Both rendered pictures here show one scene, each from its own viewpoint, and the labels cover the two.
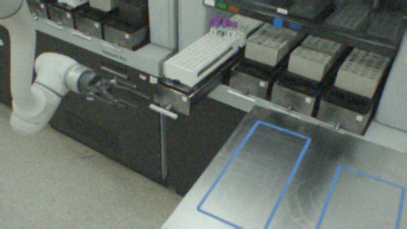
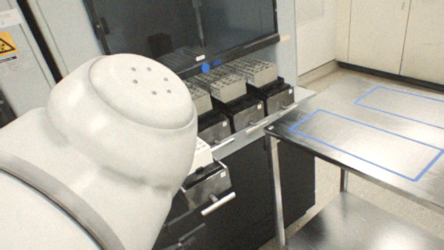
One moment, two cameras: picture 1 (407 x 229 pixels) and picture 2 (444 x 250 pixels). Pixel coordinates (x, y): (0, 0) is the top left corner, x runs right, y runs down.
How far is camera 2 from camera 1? 0.90 m
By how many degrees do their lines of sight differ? 49
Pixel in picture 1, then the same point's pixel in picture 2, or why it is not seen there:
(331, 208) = (402, 114)
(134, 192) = not seen: outside the picture
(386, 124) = not seen: hidden behind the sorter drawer
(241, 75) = (205, 132)
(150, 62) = not seen: hidden behind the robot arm
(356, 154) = (340, 95)
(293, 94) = (249, 111)
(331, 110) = (274, 100)
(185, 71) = (204, 151)
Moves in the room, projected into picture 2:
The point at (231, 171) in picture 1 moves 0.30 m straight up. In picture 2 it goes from (359, 153) to (370, 30)
